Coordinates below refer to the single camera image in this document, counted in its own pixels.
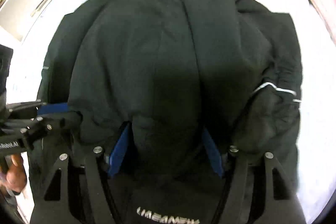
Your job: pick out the black hooded jacket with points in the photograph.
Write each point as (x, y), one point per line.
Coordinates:
(157, 56)

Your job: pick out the white bookshelf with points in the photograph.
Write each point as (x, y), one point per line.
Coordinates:
(15, 3)

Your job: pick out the person's left hand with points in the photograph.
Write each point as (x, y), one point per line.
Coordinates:
(15, 178)

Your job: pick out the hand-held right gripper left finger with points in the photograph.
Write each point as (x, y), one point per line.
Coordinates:
(119, 151)

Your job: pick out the dark cloth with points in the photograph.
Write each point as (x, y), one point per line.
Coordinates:
(5, 74)

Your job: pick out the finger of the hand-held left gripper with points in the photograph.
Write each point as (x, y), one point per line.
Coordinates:
(53, 108)
(56, 122)

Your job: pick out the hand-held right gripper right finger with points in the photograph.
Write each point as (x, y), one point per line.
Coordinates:
(211, 153)

